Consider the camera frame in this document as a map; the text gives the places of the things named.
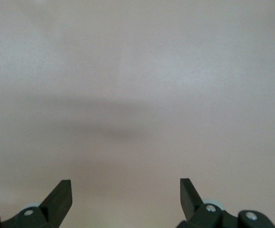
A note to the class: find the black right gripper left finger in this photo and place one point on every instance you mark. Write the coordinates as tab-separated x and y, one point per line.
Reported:
56	204

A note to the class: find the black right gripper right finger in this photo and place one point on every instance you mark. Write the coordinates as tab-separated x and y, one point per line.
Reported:
192	206

